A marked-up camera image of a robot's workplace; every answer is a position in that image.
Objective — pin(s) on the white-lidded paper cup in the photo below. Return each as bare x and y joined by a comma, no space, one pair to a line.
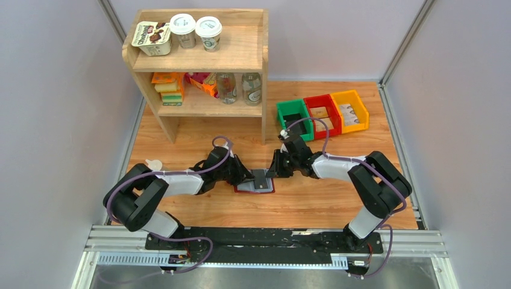
183,26
209,29

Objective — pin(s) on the yellow plastic bin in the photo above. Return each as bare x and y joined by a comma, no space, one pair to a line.
352,97

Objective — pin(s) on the dark credit card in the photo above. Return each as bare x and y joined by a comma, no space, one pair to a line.
260,182

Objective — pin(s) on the right clear glass bottle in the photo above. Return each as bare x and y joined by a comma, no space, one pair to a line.
251,88

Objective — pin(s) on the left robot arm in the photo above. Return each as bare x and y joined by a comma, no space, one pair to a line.
134,200

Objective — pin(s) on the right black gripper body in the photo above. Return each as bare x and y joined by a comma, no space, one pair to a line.
296,162

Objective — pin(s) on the orange snack box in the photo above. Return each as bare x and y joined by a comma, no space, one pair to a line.
205,81

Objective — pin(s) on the cardboard pieces in red bin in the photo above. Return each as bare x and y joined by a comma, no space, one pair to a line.
322,114

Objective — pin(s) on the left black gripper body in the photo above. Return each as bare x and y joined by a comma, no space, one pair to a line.
232,170

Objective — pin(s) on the white packet in yellow bin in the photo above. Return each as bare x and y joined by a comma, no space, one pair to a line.
349,116

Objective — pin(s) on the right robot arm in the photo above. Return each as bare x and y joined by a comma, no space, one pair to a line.
380,186

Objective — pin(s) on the wooden two-tier shelf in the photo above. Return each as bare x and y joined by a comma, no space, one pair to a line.
243,49

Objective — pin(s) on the Chobani yogurt tub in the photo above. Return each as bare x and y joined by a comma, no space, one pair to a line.
153,38

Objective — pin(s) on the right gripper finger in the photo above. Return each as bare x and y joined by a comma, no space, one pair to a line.
285,167
275,167

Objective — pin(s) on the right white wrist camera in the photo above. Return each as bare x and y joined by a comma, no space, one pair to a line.
284,134

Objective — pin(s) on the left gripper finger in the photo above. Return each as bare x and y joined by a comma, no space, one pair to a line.
236,180
241,172

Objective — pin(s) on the red leather card holder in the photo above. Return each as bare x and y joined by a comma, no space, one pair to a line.
248,187

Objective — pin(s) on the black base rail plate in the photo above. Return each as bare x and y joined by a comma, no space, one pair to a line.
267,246

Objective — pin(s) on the left white-lidded paper cup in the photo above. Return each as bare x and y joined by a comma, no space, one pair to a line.
183,26

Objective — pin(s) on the right white-lidded paper cup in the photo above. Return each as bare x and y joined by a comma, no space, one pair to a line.
209,29

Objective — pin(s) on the left clear glass bottle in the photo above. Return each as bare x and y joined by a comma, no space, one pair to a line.
226,87

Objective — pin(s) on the small clear squeeze bottle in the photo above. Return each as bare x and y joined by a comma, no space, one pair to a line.
155,165

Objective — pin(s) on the clear glass bottle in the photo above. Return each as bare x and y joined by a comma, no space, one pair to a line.
226,87
251,88

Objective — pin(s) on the green plastic bin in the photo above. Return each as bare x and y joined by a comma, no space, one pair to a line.
289,112

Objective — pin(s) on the red plastic bin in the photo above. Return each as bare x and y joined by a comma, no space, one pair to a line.
326,101

